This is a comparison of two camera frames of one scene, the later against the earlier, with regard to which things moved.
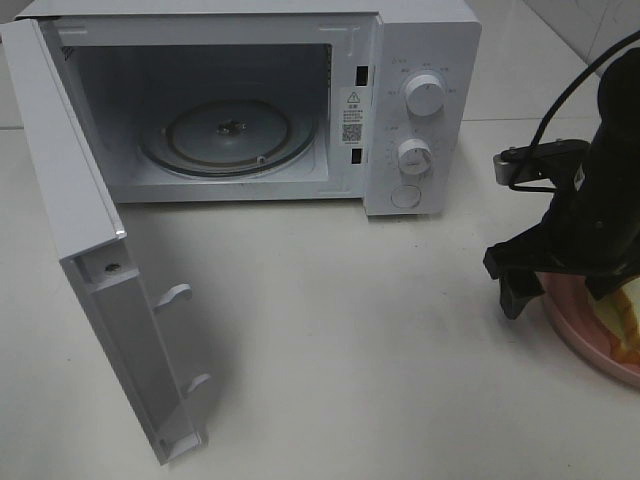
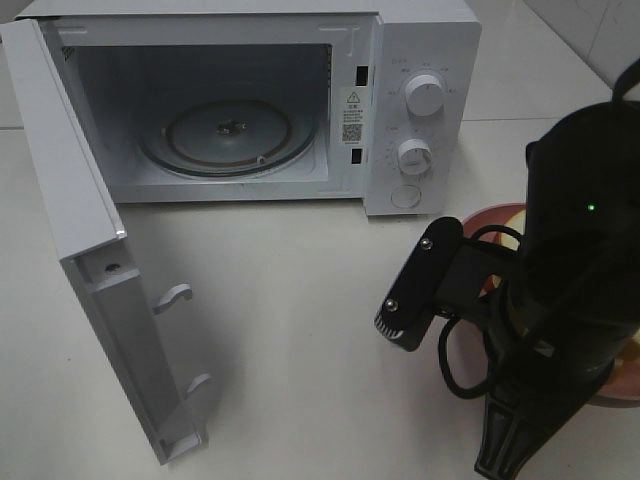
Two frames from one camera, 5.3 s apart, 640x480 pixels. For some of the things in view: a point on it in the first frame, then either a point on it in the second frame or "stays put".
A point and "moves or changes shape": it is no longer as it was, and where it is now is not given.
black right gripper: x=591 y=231 → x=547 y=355
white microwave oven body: x=278 y=100 stays put
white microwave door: x=91 y=240 stays put
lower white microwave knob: x=414 y=156 stays put
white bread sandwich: x=620 y=313 moves or changes shape
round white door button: x=405 y=196 stays put
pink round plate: x=572 y=306 moves or changes shape
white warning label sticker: x=353 y=116 stays put
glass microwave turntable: x=228 y=137 stays put
